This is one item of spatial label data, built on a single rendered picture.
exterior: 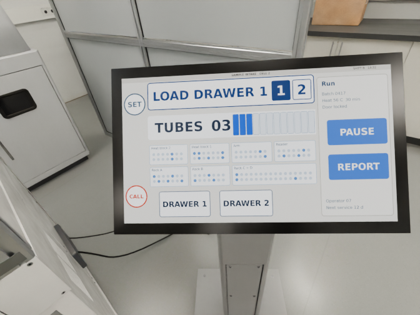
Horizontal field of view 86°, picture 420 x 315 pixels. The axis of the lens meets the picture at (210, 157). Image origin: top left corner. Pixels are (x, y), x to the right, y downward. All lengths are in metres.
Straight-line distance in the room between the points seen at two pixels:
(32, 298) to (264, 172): 0.51
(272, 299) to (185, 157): 1.08
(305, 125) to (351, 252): 1.30
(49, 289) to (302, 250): 1.29
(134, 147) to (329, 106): 0.36
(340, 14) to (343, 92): 2.20
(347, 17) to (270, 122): 2.27
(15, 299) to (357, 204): 0.64
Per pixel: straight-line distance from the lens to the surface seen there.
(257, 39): 1.18
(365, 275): 1.62
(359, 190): 0.46
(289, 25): 1.12
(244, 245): 0.68
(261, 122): 0.41
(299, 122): 0.43
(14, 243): 0.51
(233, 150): 0.40
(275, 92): 0.43
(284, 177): 0.42
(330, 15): 2.66
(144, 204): 0.44
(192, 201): 0.41
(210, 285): 1.38
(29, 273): 0.57
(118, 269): 1.59
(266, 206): 0.42
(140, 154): 0.43
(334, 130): 0.45
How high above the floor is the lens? 1.32
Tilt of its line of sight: 39 degrees down
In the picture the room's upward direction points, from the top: 5 degrees counter-clockwise
